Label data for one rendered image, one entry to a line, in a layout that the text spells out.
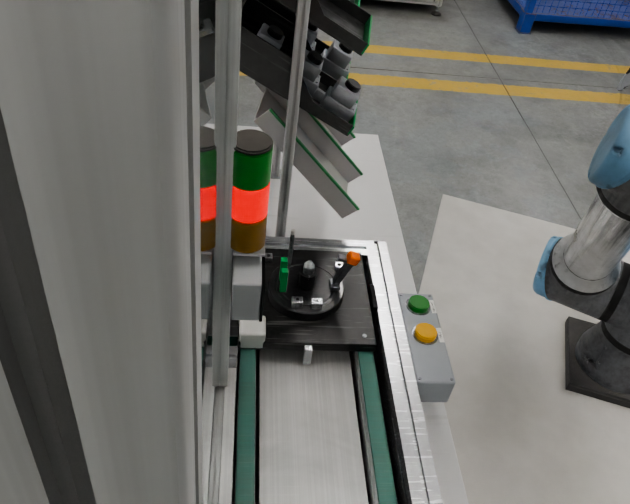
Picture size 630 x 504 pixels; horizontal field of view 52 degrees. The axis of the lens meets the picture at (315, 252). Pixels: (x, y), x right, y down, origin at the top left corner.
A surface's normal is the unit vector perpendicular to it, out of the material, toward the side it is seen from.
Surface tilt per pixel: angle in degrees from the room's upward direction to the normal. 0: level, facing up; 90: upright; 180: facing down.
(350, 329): 0
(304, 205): 0
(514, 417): 0
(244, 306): 90
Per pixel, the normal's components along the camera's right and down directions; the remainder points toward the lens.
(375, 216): 0.11, -0.73
